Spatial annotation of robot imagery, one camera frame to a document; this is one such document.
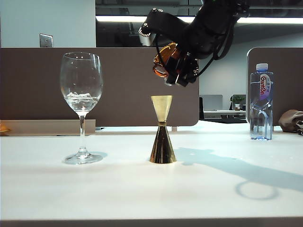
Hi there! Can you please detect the gold double-cone jigger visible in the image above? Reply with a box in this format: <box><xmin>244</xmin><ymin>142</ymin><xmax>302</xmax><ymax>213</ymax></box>
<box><xmin>149</xmin><ymin>95</ymin><xmax>177</xmax><ymax>164</ymax></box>

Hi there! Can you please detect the clear Ganten water bottle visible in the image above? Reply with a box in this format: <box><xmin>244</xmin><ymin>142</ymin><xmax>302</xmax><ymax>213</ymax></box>
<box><xmin>249</xmin><ymin>63</ymin><xmax>275</xmax><ymax>141</ymax></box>

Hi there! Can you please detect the wide brown desk partition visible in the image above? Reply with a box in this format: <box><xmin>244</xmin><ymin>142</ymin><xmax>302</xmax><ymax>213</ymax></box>
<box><xmin>0</xmin><ymin>47</ymin><xmax>200</xmax><ymax>128</ymax></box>

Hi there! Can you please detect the green potted plant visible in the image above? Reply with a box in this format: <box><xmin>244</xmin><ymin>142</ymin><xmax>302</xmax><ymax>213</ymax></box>
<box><xmin>231</xmin><ymin>95</ymin><xmax>246</xmax><ymax>111</ymax></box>

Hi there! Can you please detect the white background desk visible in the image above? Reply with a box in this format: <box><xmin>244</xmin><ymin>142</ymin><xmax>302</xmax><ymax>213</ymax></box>
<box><xmin>203</xmin><ymin>110</ymin><xmax>247</xmax><ymax>120</ymax></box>

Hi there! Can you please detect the grey background desk screen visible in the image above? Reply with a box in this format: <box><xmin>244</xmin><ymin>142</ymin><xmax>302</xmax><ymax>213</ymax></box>
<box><xmin>199</xmin><ymin>95</ymin><xmax>223</xmax><ymax>112</ymax></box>

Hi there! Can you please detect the long ceiling light strip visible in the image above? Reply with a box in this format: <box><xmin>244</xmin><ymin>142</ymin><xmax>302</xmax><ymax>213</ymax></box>
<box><xmin>95</xmin><ymin>15</ymin><xmax>303</xmax><ymax>25</ymax></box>

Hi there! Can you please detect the small amber measuring cup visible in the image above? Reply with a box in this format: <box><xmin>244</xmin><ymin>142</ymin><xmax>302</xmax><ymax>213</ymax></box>
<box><xmin>152</xmin><ymin>42</ymin><xmax>184</xmax><ymax>79</ymax></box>

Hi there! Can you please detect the narrow brown desk partition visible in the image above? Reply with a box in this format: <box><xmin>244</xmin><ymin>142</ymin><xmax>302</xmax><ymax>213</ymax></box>
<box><xmin>246</xmin><ymin>47</ymin><xmax>303</xmax><ymax>127</ymax></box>

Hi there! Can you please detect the clear wine glass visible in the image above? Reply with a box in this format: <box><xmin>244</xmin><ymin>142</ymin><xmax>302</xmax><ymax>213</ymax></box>
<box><xmin>60</xmin><ymin>52</ymin><xmax>104</xmax><ymax>166</ymax></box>

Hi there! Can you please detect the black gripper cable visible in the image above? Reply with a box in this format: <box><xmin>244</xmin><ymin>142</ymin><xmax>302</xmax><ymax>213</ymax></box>
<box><xmin>196</xmin><ymin>10</ymin><xmax>238</xmax><ymax>78</ymax></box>

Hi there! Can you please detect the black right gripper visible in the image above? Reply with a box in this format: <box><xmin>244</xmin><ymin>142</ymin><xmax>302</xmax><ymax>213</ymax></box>
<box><xmin>164</xmin><ymin>21</ymin><xmax>231</xmax><ymax>88</ymax></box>

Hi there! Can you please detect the metal wall switch plate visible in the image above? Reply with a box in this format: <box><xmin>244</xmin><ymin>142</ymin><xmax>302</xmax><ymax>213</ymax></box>
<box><xmin>39</xmin><ymin>34</ymin><xmax>53</xmax><ymax>49</ymax></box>

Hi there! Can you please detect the beige cloth bag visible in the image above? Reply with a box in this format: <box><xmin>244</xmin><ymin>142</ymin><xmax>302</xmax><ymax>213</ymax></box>
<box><xmin>278</xmin><ymin>109</ymin><xmax>303</xmax><ymax>136</ymax></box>

